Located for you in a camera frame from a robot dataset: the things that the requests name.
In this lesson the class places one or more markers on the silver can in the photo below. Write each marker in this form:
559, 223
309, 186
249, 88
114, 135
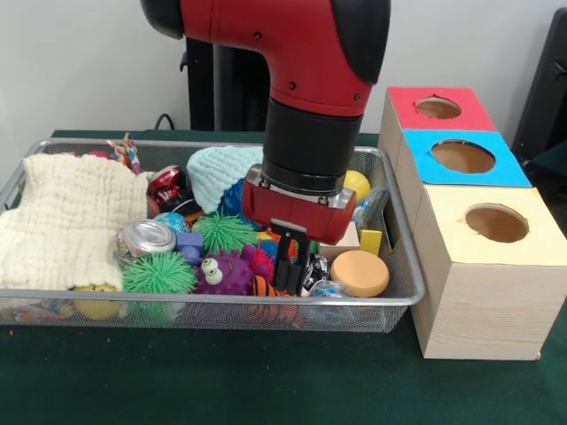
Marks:
146, 239

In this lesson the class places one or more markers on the large green spiky ball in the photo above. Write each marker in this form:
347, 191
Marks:
161, 274

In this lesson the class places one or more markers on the purple spiky ball with eyes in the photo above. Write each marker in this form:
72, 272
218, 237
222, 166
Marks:
226, 276

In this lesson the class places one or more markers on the cream waffle cloth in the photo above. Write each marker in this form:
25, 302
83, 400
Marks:
66, 212

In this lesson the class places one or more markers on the small green spiky ball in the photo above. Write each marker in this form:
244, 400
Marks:
223, 234

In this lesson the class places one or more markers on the red black packet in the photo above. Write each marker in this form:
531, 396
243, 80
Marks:
166, 181

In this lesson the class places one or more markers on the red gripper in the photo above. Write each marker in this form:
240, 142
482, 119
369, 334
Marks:
297, 214

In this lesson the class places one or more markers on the orange tiger striped toy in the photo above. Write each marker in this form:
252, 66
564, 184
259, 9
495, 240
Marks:
262, 286

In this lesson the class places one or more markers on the clear blue plastic packet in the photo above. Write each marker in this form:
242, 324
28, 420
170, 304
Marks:
374, 205

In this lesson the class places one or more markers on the yellow block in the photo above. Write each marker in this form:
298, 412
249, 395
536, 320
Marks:
371, 242

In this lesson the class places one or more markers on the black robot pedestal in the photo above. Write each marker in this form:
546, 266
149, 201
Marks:
199, 88

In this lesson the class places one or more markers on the clear mesh bin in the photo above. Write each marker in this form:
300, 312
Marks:
394, 266

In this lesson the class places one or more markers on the black chair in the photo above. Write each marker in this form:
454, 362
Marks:
545, 97

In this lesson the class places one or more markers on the wooden box with three holes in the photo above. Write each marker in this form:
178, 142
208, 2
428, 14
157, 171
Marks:
483, 292

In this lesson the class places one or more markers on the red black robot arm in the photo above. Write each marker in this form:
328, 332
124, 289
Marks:
301, 53

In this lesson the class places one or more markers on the purple plastic block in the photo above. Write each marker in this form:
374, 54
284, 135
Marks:
190, 248

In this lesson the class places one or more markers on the round wooden disc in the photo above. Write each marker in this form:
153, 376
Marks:
360, 273

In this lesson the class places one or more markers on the mint green knit cloth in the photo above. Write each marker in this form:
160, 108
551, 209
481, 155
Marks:
217, 173

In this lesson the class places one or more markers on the wooden cube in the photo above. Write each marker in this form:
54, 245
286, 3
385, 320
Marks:
347, 246

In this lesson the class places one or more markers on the blue globe ball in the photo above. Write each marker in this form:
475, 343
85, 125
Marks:
173, 222

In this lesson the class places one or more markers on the yellow ball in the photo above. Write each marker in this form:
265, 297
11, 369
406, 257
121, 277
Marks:
361, 184

